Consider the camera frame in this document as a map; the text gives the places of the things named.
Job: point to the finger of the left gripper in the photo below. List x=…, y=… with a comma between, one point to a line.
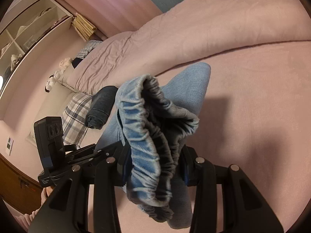
x=109, y=148

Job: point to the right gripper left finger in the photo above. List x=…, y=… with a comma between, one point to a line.
x=66, y=209

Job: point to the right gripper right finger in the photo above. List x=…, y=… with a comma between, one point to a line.
x=244, y=207

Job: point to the light blue denim pants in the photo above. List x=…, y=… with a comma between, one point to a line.
x=156, y=121

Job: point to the pink sleeved left forearm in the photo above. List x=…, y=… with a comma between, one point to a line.
x=25, y=220

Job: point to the person left hand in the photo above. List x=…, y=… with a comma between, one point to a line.
x=46, y=192

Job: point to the folded dark blue garment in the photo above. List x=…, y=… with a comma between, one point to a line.
x=101, y=105

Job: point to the cream headboard cushion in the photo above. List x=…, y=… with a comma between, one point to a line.
x=53, y=105

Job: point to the plush toy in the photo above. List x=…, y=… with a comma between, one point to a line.
x=63, y=65

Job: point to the pink bed sheet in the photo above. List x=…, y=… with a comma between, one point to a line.
x=256, y=114

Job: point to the small plaid pillow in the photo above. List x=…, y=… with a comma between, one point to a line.
x=89, y=46

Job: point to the white shelf cabinet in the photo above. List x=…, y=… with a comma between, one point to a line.
x=25, y=31

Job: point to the yellow tassel bundle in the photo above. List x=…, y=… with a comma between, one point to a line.
x=83, y=27

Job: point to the pink duvet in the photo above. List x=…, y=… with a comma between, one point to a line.
x=192, y=30

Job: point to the wall switch panel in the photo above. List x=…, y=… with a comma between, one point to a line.
x=9, y=146

